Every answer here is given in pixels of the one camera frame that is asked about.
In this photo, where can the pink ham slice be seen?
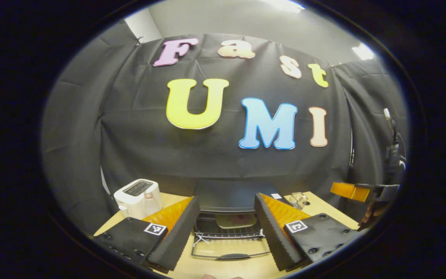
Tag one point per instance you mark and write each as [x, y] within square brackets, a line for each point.
[239, 219]

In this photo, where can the white toaster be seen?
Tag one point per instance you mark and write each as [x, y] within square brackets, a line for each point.
[138, 197]

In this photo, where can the small ceiling light panel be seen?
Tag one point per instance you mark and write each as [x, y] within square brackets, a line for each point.
[363, 51]

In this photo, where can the large ceiling light panel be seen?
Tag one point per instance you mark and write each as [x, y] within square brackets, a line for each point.
[285, 4]

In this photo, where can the black electric oven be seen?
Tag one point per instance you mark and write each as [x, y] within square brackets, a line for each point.
[227, 197]

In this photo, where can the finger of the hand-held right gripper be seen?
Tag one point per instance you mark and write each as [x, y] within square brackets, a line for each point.
[349, 191]

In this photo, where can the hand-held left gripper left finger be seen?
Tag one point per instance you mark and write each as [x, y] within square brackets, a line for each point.
[178, 236]

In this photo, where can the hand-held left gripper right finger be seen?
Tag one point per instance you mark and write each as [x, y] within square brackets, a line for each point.
[275, 232]

